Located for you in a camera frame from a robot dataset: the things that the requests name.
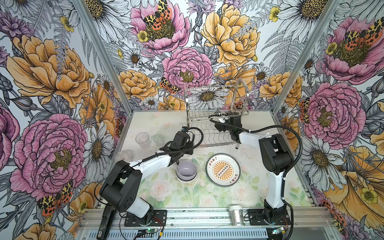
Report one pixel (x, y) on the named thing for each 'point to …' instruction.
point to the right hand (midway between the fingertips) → (222, 119)
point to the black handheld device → (106, 220)
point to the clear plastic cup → (123, 155)
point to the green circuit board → (151, 230)
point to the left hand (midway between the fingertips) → (190, 147)
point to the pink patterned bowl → (186, 181)
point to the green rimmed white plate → (224, 181)
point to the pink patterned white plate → (222, 170)
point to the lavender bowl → (186, 171)
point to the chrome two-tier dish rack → (202, 101)
